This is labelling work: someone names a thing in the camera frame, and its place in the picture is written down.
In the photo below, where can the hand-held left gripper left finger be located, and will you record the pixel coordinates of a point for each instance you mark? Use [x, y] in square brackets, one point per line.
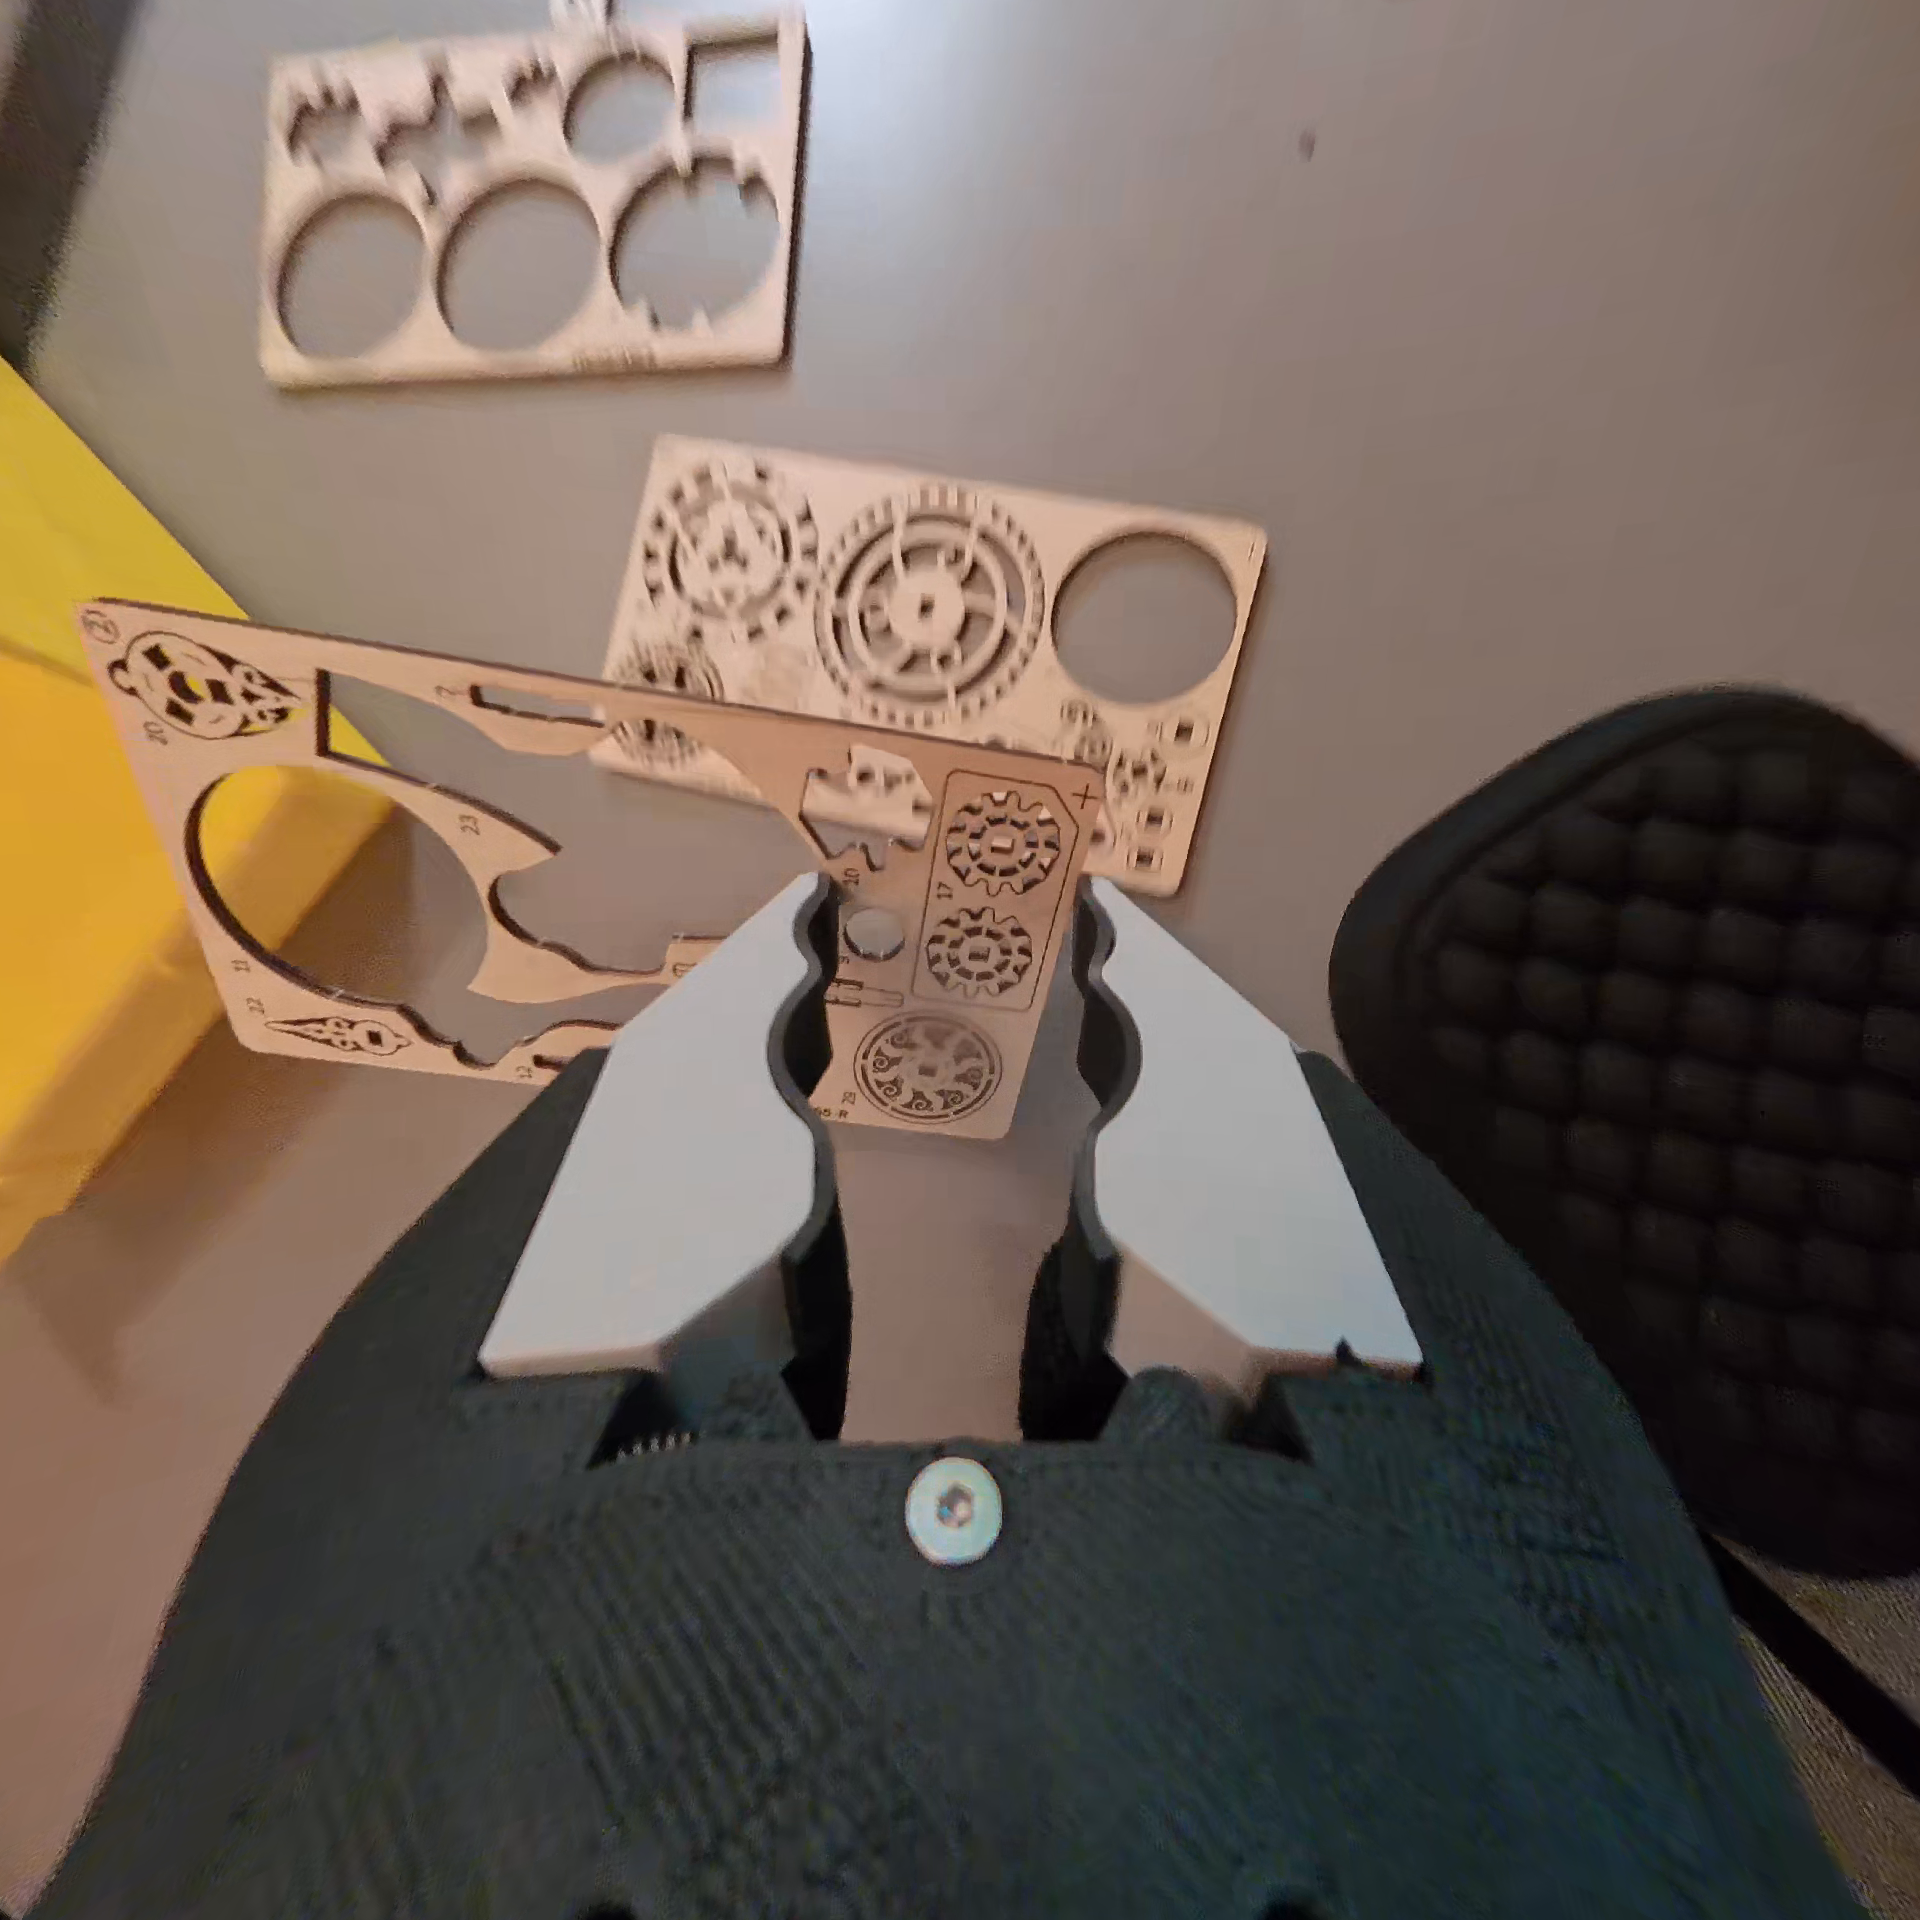
[661, 1200]

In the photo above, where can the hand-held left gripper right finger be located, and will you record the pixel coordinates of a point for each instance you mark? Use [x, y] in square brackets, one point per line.
[1245, 1215]

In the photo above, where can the wooden puzzle sheet with cutouts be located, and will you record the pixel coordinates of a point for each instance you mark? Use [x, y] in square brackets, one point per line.
[143, 789]

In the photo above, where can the wooden puzzle sheet with gears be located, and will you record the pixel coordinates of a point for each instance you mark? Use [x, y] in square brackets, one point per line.
[1062, 541]

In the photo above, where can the wooden puzzle frame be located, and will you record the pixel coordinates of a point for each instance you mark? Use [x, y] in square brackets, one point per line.
[434, 348]

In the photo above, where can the grey desk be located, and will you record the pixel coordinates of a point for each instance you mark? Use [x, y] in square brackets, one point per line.
[1350, 301]

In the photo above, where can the slotted yellow plastic bin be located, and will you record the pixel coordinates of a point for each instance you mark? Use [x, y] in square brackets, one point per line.
[91, 901]

